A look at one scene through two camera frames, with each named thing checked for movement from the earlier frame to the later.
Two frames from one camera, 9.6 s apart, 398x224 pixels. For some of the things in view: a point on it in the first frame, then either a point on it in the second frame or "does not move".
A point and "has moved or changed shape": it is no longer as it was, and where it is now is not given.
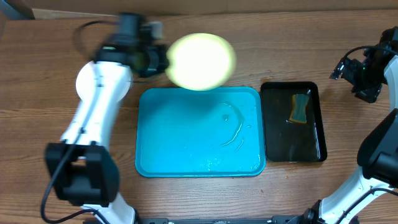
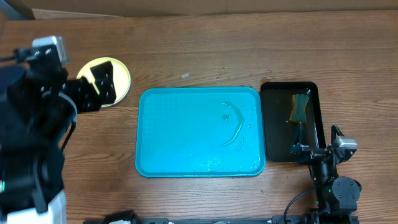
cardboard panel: x=54 y=9 does not move
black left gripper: x=164 y=53 -> x=107 y=85
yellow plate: x=201 y=61 has moved or changed shape
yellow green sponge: x=298 y=111 does not move
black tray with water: x=285 y=141 does not move
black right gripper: x=351 y=73 -> x=315 y=151
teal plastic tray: x=186 y=133 does not move
